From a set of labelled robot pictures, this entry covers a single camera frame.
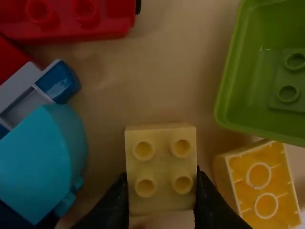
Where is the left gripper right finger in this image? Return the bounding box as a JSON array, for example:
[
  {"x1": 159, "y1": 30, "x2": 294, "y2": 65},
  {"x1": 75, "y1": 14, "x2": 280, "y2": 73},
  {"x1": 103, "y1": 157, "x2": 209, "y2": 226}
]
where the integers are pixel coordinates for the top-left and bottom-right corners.
[{"x1": 193, "y1": 165, "x2": 254, "y2": 229}]

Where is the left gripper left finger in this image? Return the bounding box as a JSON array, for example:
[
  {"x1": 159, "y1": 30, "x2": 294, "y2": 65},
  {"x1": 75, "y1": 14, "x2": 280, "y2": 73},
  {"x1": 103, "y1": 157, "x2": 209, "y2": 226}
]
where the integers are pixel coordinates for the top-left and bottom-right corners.
[{"x1": 77, "y1": 172, "x2": 131, "y2": 229}]

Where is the yellow toy brick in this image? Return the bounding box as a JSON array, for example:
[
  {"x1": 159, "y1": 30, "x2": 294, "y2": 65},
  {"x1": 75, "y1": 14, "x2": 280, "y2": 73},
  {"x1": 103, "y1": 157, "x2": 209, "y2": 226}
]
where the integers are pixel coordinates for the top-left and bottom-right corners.
[
  {"x1": 213, "y1": 139, "x2": 301, "y2": 227},
  {"x1": 124, "y1": 123, "x2": 198, "y2": 218}
]

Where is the teal toy brick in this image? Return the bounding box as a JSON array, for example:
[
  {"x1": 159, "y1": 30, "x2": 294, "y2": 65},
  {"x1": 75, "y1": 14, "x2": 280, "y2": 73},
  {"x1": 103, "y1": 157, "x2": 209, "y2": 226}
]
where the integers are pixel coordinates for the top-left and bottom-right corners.
[{"x1": 0, "y1": 104, "x2": 89, "y2": 226}]

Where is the hollow green toy brick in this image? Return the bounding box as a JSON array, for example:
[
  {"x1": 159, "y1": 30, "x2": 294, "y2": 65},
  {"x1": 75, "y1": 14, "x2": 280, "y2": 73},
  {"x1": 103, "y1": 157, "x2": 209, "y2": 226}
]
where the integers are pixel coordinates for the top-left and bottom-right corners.
[{"x1": 213, "y1": 0, "x2": 305, "y2": 147}]

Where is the grey and blue toy brick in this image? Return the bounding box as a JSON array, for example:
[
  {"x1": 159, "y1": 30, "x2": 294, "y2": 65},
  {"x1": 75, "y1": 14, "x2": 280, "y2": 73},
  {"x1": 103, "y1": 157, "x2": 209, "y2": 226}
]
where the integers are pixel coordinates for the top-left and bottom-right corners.
[{"x1": 0, "y1": 59, "x2": 81, "y2": 134}]

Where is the red toy brick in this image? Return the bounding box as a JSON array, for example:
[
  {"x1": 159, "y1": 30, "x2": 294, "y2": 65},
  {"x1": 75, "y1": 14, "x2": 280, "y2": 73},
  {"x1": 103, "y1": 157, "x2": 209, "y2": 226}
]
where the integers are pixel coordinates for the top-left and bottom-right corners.
[
  {"x1": 0, "y1": 35, "x2": 43, "y2": 86},
  {"x1": 0, "y1": 0, "x2": 143, "y2": 45}
]

